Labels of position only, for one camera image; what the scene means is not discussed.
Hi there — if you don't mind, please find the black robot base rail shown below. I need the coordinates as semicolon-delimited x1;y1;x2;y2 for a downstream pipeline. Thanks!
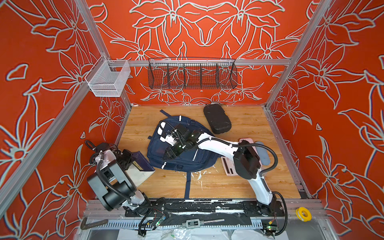
123;198;286;218

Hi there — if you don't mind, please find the pink pencil case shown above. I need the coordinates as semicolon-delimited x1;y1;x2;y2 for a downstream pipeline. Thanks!
239;138;254;147

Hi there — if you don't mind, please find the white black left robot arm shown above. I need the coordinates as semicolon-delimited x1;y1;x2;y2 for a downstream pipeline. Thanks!
85;140;151;212

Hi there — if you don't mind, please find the purple notebook yellow label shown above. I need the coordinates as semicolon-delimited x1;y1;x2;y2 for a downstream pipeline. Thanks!
132;151;155;172

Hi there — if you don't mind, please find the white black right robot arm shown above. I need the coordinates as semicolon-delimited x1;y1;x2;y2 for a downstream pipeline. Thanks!
157;122;279;217

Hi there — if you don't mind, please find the white wire mesh basket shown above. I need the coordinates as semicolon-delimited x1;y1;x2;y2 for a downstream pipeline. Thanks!
85;56;131;97

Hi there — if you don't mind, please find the brown bent metal bar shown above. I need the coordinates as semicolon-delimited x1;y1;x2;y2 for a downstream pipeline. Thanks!
80;217;109;230

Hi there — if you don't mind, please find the navy blue student backpack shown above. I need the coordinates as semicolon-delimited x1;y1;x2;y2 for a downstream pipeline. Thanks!
147;110;221;199

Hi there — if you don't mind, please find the black hard zip case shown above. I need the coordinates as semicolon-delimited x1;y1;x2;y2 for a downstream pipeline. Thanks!
203;104;232;135

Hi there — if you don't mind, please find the grey blue glasses case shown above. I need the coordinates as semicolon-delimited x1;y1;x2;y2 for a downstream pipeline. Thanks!
256;147;271;166

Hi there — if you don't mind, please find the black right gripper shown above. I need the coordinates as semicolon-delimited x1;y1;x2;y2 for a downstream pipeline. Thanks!
158;137;188;160

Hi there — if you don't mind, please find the pink white calculator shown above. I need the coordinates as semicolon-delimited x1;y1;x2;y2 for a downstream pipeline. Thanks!
221;157;238;177

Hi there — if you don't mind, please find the yellow tape roll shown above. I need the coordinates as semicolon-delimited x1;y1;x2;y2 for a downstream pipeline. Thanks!
296;207;312;222

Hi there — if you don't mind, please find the black wire wall basket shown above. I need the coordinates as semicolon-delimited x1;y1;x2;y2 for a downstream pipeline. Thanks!
148;57;238;90

